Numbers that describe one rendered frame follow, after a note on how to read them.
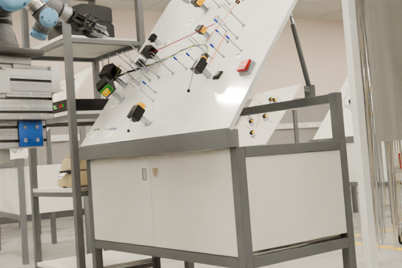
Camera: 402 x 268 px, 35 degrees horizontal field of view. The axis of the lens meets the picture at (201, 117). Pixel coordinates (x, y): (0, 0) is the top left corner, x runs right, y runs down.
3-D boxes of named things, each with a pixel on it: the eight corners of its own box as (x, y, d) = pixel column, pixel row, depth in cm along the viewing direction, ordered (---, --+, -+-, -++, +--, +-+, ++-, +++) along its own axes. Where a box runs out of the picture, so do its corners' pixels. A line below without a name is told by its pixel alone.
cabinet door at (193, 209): (235, 257, 227) (227, 148, 229) (153, 247, 270) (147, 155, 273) (241, 256, 229) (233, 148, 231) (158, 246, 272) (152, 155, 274)
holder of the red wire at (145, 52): (155, 58, 320) (140, 45, 316) (167, 58, 309) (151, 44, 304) (149, 66, 319) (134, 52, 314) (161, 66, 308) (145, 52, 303)
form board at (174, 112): (82, 148, 319) (79, 146, 319) (172, 2, 362) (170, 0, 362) (231, 130, 226) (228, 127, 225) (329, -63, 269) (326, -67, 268)
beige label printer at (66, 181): (76, 188, 328) (74, 149, 329) (57, 188, 344) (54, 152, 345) (125, 182, 348) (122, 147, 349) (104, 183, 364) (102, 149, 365)
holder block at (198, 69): (195, 74, 261) (189, 68, 259) (202, 64, 263) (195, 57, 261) (201, 73, 257) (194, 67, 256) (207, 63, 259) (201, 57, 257)
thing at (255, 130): (266, 212, 805) (256, 84, 815) (223, 208, 911) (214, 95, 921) (312, 206, 837) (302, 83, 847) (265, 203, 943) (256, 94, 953)
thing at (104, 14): (66, 36, 333) (64, -1, 334) (46, 43, 351) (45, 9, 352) (115, 39, 352) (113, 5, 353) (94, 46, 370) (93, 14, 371)
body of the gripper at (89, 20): (94, 33, 281) (70, 21, 274) (86, 36, 288) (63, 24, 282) (100, 18, 282) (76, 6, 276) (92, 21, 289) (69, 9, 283)
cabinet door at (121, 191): (154, 246, 271) (148, 155, 273) (94, 239, 314) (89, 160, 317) (158, 246, 272) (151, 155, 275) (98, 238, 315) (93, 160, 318)
